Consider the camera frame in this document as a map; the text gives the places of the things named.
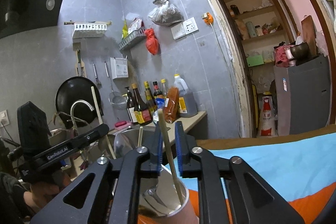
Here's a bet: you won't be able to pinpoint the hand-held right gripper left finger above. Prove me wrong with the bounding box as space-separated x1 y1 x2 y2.
30 122 164 224

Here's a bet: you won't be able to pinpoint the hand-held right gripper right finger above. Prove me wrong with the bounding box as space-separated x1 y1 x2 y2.
175 121 306 224

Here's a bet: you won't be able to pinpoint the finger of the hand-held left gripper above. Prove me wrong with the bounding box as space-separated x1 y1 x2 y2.
74 123 110 147

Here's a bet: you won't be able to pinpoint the wooden chopstick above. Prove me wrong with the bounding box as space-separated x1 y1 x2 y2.
157 109 184 205
137 126 144 148
91 86 117 160

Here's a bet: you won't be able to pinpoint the metal spoon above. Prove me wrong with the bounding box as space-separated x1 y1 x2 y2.
115 132 164 208

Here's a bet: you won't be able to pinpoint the pink cup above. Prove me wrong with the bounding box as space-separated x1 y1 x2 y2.
138 164 199 224

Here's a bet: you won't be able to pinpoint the person's left forearm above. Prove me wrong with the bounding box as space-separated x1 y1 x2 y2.
0 171 34 218

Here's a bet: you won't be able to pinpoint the person's left hand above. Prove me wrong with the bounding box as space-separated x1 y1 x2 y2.
26 179 73 214

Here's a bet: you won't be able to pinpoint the metal pot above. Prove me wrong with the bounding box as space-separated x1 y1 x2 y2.
48 129 69 147

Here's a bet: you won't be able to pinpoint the dried plant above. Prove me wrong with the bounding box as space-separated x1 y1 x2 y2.
51 111 91 170

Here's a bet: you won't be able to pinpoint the curved metal faucet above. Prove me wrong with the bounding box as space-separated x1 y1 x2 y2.
69 100 95 136

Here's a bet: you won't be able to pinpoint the metal mesh skimmer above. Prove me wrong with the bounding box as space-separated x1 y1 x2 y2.
104 61 127 111

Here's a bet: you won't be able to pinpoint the red chili powder bag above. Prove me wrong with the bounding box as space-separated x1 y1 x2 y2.
163 86 180 124

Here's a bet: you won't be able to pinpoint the large jug with yellow cap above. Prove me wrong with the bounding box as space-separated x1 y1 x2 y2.
173 73 198 118

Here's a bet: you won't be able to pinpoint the dark bottle with brown cap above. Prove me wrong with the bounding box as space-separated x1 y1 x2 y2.
131 83 153 125

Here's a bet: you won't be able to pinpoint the dark pump bottle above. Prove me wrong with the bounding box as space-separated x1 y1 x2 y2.
125 86 137 124

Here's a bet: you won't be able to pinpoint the blue and white bag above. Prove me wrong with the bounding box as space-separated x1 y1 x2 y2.
154 97 170 109

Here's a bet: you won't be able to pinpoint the black wok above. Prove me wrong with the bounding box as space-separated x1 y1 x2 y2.
55 76 102 125

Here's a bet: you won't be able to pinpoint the dark bottle with yellow cap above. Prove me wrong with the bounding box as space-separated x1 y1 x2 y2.
143 81 156 120

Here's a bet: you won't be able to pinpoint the metal spatula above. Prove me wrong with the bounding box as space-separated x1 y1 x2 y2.
92 64 102 88

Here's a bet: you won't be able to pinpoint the dark bottle with red cap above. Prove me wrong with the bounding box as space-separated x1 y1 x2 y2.
153 81 163 102

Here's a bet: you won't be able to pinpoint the clear bottle with yellow cap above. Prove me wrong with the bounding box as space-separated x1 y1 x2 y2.
160 79 169 99

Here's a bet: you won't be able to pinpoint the hanging kitchen knife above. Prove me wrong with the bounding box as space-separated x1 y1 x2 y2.
76 49 86 77

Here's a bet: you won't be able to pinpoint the brown bed cover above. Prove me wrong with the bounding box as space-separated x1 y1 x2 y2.
196 124 336 151

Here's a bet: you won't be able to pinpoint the white sack with red print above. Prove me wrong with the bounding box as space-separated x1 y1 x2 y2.
257 91 278 138

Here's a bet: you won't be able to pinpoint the blue and orange blanket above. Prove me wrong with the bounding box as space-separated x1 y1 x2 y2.
139 139 336 224

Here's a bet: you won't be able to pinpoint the red plastic bag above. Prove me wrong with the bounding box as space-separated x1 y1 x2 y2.
144 28 160 56

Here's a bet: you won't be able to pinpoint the yellow green packet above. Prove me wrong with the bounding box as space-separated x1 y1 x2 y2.
121 20 129 39

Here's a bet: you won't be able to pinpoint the red and white packets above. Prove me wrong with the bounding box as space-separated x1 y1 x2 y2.
128 17 143 32

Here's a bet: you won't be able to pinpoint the black range hood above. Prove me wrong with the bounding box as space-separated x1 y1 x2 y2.
0 0 73 39

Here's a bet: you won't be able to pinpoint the clear bag with dark contents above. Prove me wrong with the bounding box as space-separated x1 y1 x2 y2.
147 0 184 28

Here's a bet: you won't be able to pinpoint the red cloth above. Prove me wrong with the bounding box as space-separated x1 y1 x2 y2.
274 45 290 67

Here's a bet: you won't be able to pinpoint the pale green thermos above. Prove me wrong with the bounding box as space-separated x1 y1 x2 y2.
246 20 258 38

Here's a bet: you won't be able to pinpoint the wooden shelf unit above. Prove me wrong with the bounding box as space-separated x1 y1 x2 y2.
211 0 298 136

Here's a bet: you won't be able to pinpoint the small metal cup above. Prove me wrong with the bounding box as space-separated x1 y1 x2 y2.
285 48 298 61

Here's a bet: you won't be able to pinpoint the dark metal bowl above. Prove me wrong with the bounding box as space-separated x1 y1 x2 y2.
290 42 310 58

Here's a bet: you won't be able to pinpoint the wooden cutting board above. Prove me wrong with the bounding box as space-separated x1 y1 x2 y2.
301 14 317 57

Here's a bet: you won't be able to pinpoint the crumpled clear plastic bag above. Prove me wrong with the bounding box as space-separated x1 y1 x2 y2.
315 29 329 56

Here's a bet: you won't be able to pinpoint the white wall outlet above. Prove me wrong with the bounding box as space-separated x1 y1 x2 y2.
0 110 10 128

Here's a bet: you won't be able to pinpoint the white wall box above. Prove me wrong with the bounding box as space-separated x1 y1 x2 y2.
110 57 129 80

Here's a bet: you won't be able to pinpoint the wooden door frame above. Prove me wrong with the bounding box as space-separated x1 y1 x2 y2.
181 0 336 139

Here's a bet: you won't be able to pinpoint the grey wall basket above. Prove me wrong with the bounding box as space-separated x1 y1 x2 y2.
118 28 147 51

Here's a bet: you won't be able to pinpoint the white wall rack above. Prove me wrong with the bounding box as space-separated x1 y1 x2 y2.
72 22 108 40

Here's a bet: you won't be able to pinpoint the white wall socket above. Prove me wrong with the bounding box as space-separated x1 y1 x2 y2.
182 17 199 35

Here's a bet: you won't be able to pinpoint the orange wall hook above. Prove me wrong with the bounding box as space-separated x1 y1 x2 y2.
202 12 214 25

